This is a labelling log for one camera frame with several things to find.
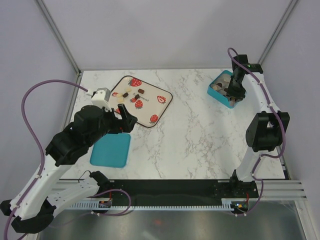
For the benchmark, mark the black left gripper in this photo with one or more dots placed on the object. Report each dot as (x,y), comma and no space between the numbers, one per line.
(125,125)

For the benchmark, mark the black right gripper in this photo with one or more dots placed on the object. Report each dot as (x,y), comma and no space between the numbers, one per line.
(230,93)

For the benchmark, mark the white oval chocolate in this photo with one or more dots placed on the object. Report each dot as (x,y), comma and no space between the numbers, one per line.
(226,80)

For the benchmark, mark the teal chocolate box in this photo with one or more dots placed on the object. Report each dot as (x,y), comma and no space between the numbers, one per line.
(220,95)

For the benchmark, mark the teal box lid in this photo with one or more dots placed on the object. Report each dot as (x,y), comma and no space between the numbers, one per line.
(111,151)

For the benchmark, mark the metal serving tongs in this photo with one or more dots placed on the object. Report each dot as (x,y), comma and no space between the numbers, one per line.
(232,101)

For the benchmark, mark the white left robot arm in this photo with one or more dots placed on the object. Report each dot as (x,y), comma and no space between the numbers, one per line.
(35,207)

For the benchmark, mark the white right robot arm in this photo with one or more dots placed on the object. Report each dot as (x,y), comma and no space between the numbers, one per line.
(267,130)

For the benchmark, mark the white rectangular chocolate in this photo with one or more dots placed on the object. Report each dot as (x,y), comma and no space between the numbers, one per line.
(121,100)

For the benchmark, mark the white cube chocolate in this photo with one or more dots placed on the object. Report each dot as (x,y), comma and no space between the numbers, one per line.
(128,89)

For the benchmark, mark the brown bar chocolate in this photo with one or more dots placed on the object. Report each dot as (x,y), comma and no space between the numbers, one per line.
(141,91)

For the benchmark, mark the strawberry print tray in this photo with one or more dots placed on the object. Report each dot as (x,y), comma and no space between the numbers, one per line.
(151,105)

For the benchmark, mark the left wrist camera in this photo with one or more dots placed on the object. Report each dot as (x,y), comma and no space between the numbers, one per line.
(101,98)

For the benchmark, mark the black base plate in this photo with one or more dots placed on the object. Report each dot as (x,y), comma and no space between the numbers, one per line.
(177,192)

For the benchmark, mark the aluminium frame rail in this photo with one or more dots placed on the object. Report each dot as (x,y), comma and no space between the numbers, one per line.
(66,195)

